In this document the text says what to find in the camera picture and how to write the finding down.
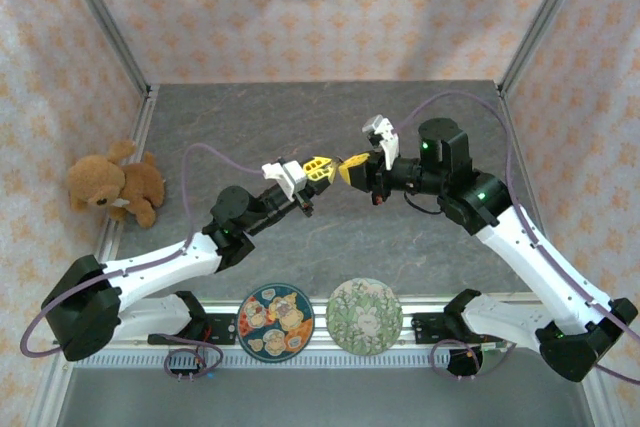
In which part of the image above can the round blue cartoon coaster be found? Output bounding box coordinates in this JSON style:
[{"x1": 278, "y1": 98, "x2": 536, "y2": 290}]
[{"x1": 235, "y1": 282, "x2": 315, "y2": 362}]

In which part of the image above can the brown teddy bear plush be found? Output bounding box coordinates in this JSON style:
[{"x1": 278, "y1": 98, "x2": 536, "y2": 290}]
[{"x1": 67, "y1": 139, "x2": 166, "y2": 229}]

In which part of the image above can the round green rabbit coaster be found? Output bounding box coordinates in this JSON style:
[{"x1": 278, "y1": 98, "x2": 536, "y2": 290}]
[{"x1": 325, "y1": 277, "x2": 404, "y2": 357}]

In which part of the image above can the small black electronics box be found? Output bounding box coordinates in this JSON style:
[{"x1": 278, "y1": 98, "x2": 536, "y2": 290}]
[
  {"x1": 168, "y1": 364, "x2": 202, "y2": 383},
  {"x1": 448, "y1": 346, "x2": 485, "y2": 379}
]

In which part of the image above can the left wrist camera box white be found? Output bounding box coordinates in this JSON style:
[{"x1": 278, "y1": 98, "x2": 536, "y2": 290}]
[{"x1": 261, "y1": 159, "x2": 307, "y2": 199}]

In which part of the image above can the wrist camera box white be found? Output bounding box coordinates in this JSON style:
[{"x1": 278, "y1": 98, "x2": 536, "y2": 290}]
[
  {"x1": 362, "y1": 115, "x2": 401, "y2": 172},
  {"x1": 261, "y1": 159, "x2": 307, "y2": 199}
]

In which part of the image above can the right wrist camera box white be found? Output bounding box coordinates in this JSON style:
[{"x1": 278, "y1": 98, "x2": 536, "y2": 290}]
[{"x1": 362, "y1": 115, "x2": 401, "y2": 172}]

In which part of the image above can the aluminium table side rail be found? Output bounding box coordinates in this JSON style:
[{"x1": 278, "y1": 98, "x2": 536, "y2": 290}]
[
  {"x1": 79, "y1": 84, "x2": 161, "y2": 308},
  {"x1": 494, "y1": 81, "x2": 571, "y2": 306}
]

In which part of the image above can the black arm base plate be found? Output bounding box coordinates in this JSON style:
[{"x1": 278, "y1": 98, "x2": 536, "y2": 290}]
[
  {"x1": 410, "y1": 311, "x2": 504, "y2": 346},
  {"x1": 148, "y1": 314, "x2": 237, "y2": 347}
]

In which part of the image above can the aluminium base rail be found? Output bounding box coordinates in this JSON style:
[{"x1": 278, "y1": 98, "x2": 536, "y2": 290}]
[{"x1": 52, "y1": 294, "x2": 601, "y2": 351}]

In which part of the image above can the aluminium frame post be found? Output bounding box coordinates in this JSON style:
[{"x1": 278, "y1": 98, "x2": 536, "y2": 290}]
[
  {"x1": 499, "y1": 0, "x2": 596, "y2": 97},
  {"x1": 53, "y1": 0, "x2": 151, "y2": 94}
]

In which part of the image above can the slotted grey cable channel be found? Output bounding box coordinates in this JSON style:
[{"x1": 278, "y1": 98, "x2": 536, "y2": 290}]
[{"x1": 69, "y1": 350, "x2": 581, "y2": 369}]

